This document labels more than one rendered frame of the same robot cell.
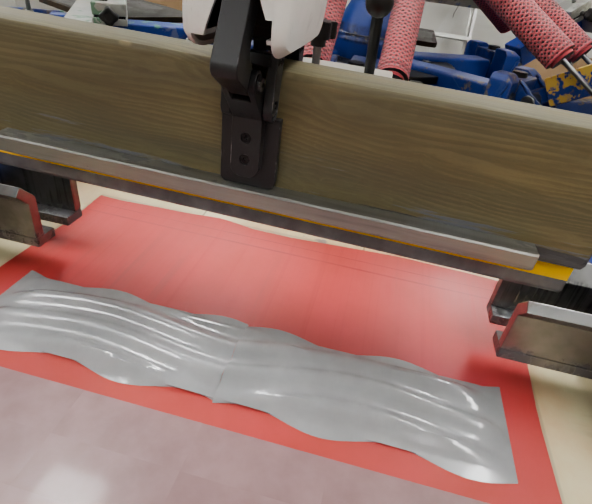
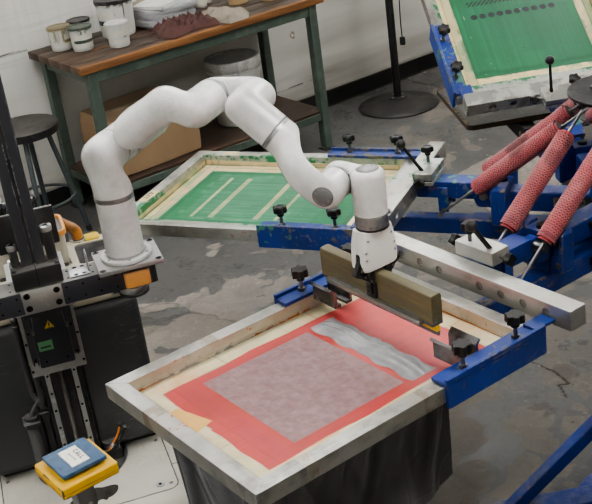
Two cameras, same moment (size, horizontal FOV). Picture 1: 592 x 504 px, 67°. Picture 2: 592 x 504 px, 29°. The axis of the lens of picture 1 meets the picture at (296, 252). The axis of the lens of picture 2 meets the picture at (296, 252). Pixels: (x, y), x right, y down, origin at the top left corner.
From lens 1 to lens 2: 238 cm
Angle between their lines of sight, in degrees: 42
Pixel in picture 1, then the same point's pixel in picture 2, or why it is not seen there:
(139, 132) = (353, 281)
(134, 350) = (347, 339)
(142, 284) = (360, 325)
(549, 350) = (442, 354)
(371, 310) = (423, 345)
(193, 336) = (363, 339)
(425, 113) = (397, 285)
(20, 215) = (331, 298)
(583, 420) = not seen: hidden behind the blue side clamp
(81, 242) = (351, 310)
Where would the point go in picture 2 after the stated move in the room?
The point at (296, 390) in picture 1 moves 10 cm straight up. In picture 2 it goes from (379, 355) to (374, 316)
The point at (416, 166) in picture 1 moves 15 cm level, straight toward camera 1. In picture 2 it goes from (399, 297) to (343, 321)
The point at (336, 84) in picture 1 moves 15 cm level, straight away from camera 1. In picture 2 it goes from (384, 277) to (427, 251)
